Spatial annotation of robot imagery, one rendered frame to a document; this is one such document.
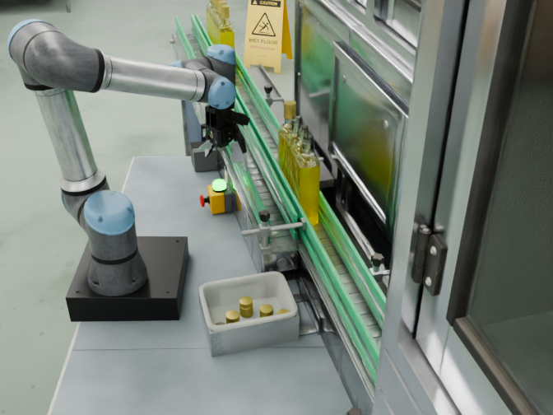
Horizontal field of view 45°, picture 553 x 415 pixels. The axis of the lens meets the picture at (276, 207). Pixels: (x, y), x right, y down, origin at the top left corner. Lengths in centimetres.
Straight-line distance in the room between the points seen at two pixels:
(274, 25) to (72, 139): 356
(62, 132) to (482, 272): 124
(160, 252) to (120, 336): 27
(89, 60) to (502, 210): 110
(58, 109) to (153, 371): 65
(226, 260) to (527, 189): 149
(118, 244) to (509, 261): 124
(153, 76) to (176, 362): 67
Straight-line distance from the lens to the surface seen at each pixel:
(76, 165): 169
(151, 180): 232
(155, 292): 172
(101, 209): 164
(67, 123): 164
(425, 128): 58
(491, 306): 57
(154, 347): 168
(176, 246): 187
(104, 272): 170
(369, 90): 162
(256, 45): 514
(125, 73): 151
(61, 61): 147
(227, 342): 162
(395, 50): 154
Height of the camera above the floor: 193
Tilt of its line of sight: 34 degrees down
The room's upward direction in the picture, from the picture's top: straight up
